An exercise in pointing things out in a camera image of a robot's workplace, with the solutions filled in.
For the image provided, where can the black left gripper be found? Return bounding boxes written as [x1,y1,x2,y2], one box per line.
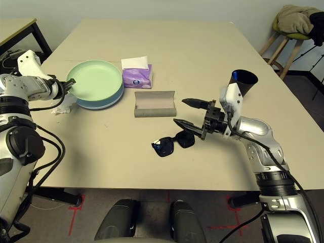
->
[49,74,76,101]

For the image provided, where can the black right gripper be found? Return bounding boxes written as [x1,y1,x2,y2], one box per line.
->
[173,98,230,141]

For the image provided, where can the light green plate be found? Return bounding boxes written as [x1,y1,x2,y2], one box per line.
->
[66,59,124,103]

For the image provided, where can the white tissue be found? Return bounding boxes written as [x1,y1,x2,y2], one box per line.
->
[50,97,75,115]

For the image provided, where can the grey glasses case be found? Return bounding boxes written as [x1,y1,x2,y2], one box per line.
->
[134,90,177,119]

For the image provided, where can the black sunglasses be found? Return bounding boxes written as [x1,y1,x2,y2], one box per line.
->
[151,130,195,158]

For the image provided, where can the light blue plate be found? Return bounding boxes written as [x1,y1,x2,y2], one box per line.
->
[75,85,125,110]

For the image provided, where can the black cup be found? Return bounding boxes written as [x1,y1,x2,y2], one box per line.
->
[227,69,259,98]

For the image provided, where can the purple tissue pack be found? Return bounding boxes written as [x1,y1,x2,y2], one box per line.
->
[120,55,154,89]

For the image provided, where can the dark right robot leg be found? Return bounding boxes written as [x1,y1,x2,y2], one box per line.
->
[171,199,207,243]

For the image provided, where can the dark robot leg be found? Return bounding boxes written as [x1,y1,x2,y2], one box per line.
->
[171,199,207,243]
[94,198,139,241]

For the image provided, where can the wooden stool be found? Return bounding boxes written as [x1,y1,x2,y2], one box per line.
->
[258,32,304,80]

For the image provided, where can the black tripod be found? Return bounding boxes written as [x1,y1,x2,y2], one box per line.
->
[291,44,324,101]

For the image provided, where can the dark left robot leg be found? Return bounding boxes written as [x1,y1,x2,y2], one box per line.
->
[94,198,139,241]

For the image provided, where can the green stool cushion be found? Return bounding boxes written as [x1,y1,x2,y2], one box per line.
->
[272,17,313,41]

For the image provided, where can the beige jacket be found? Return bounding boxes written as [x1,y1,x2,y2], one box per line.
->
[275,4,322,35]

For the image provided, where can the black garment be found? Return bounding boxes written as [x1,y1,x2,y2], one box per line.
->
[309,11,324,47]

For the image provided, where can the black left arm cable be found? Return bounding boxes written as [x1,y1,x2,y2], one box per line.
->
[10,83,66,238]

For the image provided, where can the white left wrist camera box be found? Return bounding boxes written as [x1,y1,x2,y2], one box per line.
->
[17,49,51,79]

